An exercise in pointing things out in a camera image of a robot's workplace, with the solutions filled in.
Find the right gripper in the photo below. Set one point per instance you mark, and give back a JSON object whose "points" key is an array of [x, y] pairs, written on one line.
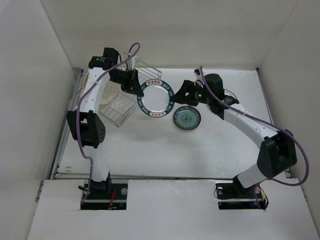
{"points": [[188, 86]]}

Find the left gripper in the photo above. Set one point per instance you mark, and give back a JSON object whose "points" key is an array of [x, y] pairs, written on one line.
{"points": [[132, 85]]}

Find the white plate dark lettered rim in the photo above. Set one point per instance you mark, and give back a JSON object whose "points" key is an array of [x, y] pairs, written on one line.
{"points": [[157, 100]]}

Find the blue patterned small plate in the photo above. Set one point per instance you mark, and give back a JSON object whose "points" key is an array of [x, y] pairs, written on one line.
{"points": [[187, 118]]}

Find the cream plate front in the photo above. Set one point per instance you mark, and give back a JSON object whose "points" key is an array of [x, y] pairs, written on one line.
{"points": [[110, 92]]}

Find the cream plate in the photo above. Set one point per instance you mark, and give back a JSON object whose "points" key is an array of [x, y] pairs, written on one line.
{"points": [[110, 92], [85, 80]]}

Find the cream plate back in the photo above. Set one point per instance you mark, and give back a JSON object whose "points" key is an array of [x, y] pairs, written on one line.
{"points": [[85, 80]]}

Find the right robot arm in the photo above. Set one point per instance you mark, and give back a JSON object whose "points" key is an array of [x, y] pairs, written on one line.
{"points": [[277, 150]]}

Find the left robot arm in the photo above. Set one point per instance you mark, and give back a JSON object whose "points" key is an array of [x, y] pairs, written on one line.
{"points": [[84, 122]]}

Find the wire dish rack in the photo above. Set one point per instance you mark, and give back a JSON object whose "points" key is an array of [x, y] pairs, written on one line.
{"points": [[124, 104]]}

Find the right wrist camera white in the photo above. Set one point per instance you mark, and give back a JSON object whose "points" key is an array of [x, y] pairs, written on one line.
{"points": [[198, 75]]}

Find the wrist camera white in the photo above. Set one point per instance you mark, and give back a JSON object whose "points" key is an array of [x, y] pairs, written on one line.
{"points": [[198, 75], [135, 60]]}

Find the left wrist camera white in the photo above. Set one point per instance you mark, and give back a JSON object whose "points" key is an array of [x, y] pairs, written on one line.
{"points": [[135, 60]]}

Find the aluminium frame rail left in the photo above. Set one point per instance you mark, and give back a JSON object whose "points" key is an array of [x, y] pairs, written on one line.
{"points": [[64, 130]]}

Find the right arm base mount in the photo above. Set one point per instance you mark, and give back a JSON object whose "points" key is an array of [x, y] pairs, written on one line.
{"points": [[230, 197]]}

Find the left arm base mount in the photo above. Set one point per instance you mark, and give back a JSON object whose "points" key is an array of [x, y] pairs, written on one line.
{"points": [[104, 195]]}

